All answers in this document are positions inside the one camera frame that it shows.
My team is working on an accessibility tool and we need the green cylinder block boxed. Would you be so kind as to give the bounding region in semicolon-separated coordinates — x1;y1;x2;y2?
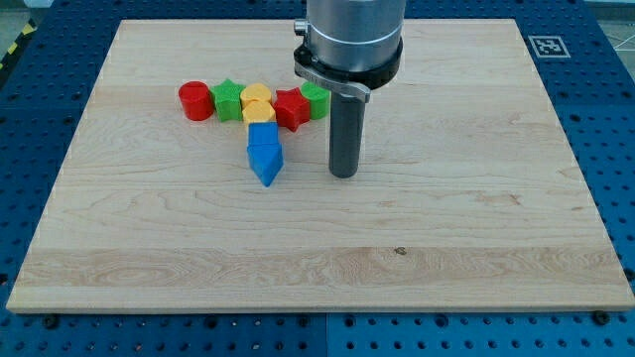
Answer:
300;81;330;120

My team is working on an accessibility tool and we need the blue cube block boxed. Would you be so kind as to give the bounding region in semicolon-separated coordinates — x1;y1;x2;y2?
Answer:
248;122;279;146

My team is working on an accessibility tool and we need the red cylinder block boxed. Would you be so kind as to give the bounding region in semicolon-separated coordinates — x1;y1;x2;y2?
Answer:
178;81;214;121

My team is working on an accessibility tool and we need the blue triangle block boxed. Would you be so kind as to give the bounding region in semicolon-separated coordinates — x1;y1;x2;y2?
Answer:
247;144;284;186

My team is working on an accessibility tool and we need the wooden board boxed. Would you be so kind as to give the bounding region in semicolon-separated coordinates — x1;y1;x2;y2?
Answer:
7;19;634;314

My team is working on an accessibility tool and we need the black bolt front left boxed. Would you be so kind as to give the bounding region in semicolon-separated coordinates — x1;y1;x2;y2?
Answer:
42;314;60;330

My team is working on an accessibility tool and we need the yellow heart block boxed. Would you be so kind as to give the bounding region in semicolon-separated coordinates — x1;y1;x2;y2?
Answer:
239;82;273;108

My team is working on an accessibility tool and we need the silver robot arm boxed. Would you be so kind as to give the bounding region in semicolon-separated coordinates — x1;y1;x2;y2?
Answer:
294;0;406;103

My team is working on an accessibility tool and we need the yellow hexagon block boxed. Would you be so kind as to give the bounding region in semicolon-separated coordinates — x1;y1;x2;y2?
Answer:
242;101;276;127

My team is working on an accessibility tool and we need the black bolt front right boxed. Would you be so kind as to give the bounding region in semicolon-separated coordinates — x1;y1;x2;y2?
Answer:
592;310;611;326

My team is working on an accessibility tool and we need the white fiducial marker tag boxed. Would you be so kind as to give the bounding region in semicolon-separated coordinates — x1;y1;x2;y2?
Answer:
528;36;571;59

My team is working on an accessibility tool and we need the red star block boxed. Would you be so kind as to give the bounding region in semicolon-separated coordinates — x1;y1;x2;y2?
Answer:
274;87;311;132

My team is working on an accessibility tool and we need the green star block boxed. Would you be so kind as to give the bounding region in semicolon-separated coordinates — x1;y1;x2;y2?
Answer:
209;78;246;122

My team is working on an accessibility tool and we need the grey cylindrical pointer tool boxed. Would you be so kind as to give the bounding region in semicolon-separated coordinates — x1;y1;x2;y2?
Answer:
328;93;366;179

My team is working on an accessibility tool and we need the black bolt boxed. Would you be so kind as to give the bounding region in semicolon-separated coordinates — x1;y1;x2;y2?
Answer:
42;314;60;330
592;310;611;326

